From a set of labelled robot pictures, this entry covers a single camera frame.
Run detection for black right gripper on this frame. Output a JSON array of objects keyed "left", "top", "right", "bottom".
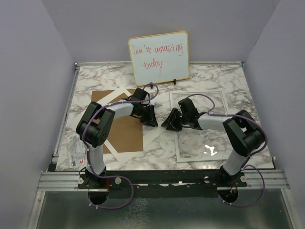
[{"left": 162, "top": 107, "right": 189, "bottom": 132}]

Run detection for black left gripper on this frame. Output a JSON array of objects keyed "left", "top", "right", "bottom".
[{"left": 137, "top": 104, "right": 158, "bottom": 127}]

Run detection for yellow-rimmed whiteboard with writing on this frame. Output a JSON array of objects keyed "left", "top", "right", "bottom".
[{"left": 128, "top": 31, "right": 190, "bottom": 86}]

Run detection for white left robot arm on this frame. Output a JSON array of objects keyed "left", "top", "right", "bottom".
[{"left": 76, "top": 87, "right": 159, "bottom": 188}]

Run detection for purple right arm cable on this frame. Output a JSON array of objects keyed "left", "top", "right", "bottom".
[{"left": 184, "top": 94, "right": 267, "bottom": 207}]

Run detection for brown backing board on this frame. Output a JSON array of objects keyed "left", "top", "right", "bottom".
[{"left": 91, "top": 87, "right": 143, "bottom": 153}]

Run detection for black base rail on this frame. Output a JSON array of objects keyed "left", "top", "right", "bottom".
[{"left": 78, "top": 169, "right": 247, "bottom": 198}]

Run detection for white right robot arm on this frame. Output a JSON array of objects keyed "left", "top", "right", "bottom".
[{"left": 162, "top": 96, "right": 267, "bottom": 187}]

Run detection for black whiteboard stand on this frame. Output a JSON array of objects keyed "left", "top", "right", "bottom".
[{"left": 149, "top": 79, "right": 177, "bottom": 89}]

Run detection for white picture frame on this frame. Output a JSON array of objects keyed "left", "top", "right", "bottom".
[{"left": 169, "top": 87, "right": 235, "bottom": 163}]

